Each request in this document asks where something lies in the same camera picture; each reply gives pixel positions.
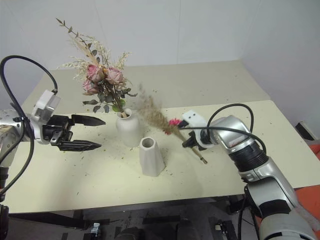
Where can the black table frame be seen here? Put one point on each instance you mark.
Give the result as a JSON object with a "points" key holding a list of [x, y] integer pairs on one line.
{"points": [[150, 210]]}

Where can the round white ceramic vase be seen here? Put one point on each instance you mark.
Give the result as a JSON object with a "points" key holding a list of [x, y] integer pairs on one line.
{"points": [[128, 128]]}

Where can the brown pampas grass bouquet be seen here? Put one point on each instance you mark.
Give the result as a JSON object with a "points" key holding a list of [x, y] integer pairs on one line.
{"points": [[156, 116]]}

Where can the dried pink rose bouquet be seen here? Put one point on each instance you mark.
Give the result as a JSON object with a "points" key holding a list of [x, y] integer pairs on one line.
{"points": [[103, 75]]}

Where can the dark rounded shape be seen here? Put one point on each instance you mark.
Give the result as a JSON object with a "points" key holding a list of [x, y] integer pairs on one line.
{"points": [[131, 233]]}

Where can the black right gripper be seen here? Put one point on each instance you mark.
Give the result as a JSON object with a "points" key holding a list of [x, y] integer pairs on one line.
{"points": [[193, 141]]}

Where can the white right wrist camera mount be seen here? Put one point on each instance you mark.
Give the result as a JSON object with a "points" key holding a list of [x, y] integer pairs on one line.
{"points": [[195, 118]]}

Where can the black box with white edge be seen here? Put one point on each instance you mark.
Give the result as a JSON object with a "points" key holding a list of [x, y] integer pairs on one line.
{"points": [[307, 130]]}

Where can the angular white ceramic vase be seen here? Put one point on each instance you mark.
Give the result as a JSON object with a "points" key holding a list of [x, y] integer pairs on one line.
{"points": [[150, 160]]}

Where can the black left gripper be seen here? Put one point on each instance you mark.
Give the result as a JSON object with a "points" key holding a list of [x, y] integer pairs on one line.
{"points": [[58, 127]]}

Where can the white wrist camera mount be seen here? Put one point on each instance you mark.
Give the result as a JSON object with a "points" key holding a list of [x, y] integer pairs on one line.
{"points": [[45, 105], [195, 118]]}

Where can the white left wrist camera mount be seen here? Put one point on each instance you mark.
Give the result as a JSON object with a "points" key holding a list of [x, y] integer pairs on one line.
{"points": [[45, 105]]}

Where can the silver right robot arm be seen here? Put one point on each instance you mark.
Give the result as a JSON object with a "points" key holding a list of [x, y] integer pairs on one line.
{"points": [[262, 175]]}

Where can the small metal clamp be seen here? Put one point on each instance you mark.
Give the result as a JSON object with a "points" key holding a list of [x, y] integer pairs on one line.
{"points": [[95, 228]]}

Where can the orange seat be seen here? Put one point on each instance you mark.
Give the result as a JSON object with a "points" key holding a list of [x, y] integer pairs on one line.
{"points": [[310, 197]]}

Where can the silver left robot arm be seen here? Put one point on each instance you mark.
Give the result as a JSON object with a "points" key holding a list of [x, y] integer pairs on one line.
{"points": [[10, 140]]}

